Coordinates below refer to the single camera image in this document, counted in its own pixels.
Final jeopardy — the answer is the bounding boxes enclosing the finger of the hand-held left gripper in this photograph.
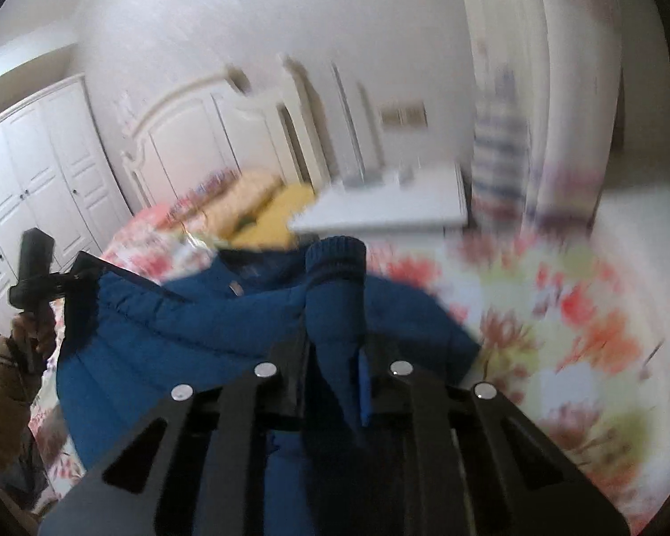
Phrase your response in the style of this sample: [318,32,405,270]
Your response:
[66,251,110,287]

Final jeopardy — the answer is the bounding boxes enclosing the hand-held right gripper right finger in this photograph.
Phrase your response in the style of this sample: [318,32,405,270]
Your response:
[358,339,630,536]

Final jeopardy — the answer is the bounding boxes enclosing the white bed headboard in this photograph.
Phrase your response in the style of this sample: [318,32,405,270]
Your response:
[120,59,326,214]

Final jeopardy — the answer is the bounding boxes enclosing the person's left forearm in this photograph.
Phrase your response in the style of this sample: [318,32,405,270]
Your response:
[0,340,52,461]

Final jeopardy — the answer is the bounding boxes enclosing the white wardrobe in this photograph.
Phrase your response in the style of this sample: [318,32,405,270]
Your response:
[0,74,136,344]

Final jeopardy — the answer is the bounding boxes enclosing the white mattress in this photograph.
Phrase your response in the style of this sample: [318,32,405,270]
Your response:
[589,187,670,520]

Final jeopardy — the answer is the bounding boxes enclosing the yellow cloth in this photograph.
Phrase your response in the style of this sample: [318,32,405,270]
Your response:
[229,181,320,247]

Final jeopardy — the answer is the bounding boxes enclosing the blue padded jacket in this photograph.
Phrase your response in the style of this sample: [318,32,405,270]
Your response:
[56,236,481,536]

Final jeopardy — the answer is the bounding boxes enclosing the person's left hand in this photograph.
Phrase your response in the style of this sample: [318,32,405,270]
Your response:
[11,310,58,372]

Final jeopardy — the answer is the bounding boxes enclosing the white nightstand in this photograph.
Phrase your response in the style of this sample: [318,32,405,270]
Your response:
[287,163,471,236]

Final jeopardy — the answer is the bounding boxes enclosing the white patterned curtain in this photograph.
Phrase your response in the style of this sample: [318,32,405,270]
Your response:
[454,0,622,227]

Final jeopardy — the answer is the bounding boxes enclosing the beige patterned pillow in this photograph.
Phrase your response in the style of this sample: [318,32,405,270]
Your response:
[206,170,287,235]

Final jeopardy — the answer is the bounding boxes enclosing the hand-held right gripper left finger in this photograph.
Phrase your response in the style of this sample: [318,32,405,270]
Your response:
[39,315,314,536]

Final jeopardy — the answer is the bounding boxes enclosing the tall white stand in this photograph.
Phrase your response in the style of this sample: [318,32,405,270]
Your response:
[328,60,387,188]

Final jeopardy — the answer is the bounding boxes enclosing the floral bed sheet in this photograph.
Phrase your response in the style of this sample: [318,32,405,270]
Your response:
[28,201,668,536]

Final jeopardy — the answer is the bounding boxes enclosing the wall switch plate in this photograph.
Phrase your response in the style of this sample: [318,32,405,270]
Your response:
[379,101,428,129]

